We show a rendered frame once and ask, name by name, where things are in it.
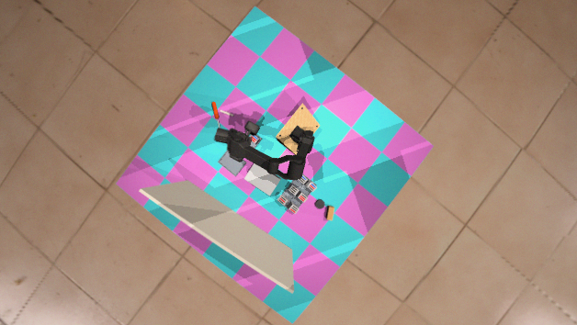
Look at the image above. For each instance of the beige flat panel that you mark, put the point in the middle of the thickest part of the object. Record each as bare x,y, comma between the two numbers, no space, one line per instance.
234,234

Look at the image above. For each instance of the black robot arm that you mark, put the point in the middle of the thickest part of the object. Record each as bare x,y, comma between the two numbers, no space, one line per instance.
238,145

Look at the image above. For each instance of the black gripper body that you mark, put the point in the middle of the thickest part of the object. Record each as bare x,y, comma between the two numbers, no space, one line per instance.
252,127

